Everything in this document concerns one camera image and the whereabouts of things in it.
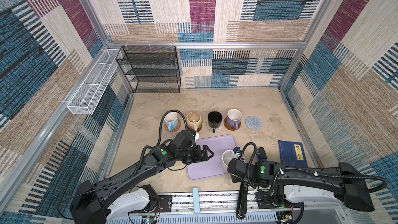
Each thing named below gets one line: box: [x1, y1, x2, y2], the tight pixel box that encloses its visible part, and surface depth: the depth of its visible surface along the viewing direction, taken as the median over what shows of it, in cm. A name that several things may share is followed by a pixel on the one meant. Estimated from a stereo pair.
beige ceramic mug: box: [186, 111, 203, 133], surface depth 95 cm
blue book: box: [277, 140, 309, 168], surface depth 89 cm
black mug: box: [207, 110, 223, 133], surface depth 94 cm
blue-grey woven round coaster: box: [245, 115, 263, 131], surface depth 104 cm
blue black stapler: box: [256, 146, 267, 162], surface depth 86 cm
